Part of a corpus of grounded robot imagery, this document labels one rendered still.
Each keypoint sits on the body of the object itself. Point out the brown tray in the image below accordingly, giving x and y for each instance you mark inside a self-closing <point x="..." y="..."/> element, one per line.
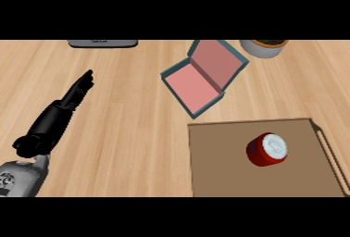
<point x="260" y="172"/>

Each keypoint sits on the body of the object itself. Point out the red can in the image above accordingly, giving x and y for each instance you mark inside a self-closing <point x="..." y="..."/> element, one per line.
<point x="266" y="149"/>

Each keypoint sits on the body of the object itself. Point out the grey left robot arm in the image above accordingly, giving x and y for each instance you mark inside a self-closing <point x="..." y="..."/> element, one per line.
<point x="21" y="179"/>

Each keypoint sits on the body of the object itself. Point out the white plant pot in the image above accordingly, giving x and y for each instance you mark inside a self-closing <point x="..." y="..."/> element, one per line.
<point x="263" y="47"/>

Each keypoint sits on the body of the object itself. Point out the open pink cardboard box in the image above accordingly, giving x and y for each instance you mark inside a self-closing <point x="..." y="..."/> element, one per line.
<point x="205" y="77"/>

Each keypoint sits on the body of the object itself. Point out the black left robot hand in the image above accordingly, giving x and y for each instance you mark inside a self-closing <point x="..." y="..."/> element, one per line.
<point x="47" y="125"/>

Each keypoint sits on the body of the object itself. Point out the grey appliance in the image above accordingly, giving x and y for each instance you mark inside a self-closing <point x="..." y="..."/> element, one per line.
<point x="102" y="43"/>

